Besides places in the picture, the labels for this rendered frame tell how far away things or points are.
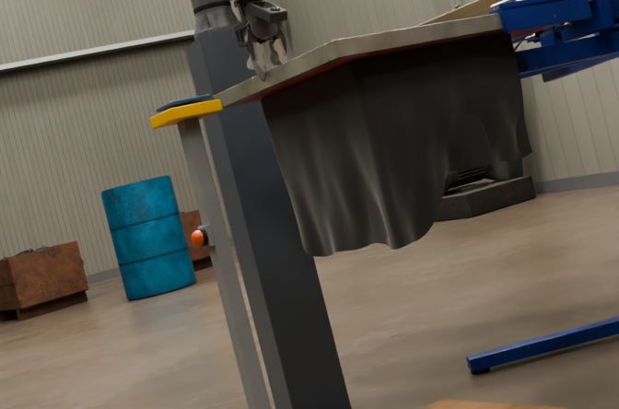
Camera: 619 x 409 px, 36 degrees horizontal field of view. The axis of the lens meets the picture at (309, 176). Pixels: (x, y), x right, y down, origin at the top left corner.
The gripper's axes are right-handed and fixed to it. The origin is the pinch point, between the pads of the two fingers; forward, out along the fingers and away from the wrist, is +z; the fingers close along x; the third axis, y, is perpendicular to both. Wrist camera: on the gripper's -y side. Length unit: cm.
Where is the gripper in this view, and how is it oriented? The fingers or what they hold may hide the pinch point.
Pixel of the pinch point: (274, 74)
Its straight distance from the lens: 222.7
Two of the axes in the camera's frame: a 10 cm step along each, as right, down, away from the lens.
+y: -5.1, 1.3, 8.5
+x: -8.2, 2.1, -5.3
